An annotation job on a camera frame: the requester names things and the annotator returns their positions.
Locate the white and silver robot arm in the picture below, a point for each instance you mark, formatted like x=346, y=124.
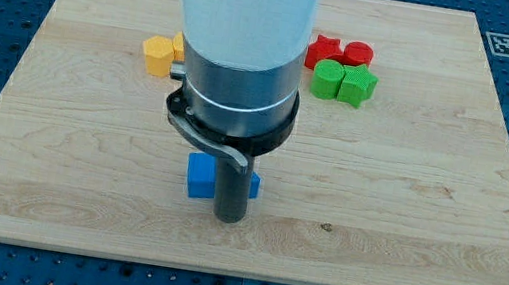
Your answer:
x=239, y=95

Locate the white fiducial marker tag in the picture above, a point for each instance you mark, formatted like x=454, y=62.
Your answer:
x=498, y=44

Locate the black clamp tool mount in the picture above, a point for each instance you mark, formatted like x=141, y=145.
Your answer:
x=234, y=150

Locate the red star block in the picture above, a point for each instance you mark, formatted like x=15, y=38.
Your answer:
x=323, y=48

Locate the red cylinder block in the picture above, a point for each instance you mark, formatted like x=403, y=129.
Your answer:
x=357, y=53

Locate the blue block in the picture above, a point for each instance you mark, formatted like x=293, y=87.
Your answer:
x=201, y=177

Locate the light wooden board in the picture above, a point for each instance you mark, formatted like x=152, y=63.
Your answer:
x=410, y=189

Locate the yellow block behind arm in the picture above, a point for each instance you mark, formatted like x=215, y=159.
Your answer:
x=178, y=47

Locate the green cylinder block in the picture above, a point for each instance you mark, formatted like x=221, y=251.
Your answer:
x=327, y=78

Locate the yellow hexagon block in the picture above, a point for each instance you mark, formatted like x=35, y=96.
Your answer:
x=159, y=55

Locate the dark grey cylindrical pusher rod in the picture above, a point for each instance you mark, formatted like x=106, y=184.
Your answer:
x=231, y=190

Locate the green star block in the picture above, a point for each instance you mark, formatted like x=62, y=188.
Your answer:
x=357, y=86

